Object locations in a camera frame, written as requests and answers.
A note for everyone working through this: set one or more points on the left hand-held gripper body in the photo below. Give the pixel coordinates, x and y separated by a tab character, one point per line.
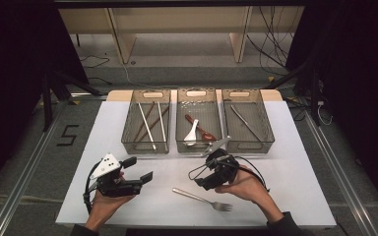
118	187

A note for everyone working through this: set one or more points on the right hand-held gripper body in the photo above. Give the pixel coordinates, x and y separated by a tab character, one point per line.
221	170

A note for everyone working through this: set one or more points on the grey transparent plastic bin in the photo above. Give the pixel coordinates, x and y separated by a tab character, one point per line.
259	114
206	114
147	144

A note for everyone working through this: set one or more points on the silver fork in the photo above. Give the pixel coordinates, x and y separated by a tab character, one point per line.
223	206

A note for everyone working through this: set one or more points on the white ceramic spoon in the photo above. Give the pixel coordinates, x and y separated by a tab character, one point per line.
190	138

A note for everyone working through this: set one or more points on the brown wooden spoon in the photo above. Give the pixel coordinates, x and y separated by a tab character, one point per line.
208	135

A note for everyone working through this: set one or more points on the brown wooden chopstick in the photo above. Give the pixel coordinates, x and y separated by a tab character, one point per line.
142	126
156	122

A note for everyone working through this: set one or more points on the person's left hand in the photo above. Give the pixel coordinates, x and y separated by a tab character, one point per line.
106	208

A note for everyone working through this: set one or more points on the person's right hand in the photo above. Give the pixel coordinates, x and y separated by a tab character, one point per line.
246	188

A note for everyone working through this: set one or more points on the white table mat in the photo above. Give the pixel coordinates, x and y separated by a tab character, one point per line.
292	170

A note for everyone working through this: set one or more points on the black metal stand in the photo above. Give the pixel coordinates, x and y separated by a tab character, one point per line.
47	105
314	98

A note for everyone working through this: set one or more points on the dark curtain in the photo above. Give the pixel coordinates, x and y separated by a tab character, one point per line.
10	82
357	82

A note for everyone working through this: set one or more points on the light wooden desk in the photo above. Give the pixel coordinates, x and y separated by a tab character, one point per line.
177	19

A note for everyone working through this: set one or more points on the aluminium floor rail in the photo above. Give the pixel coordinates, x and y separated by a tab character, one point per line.
23	183
341	170

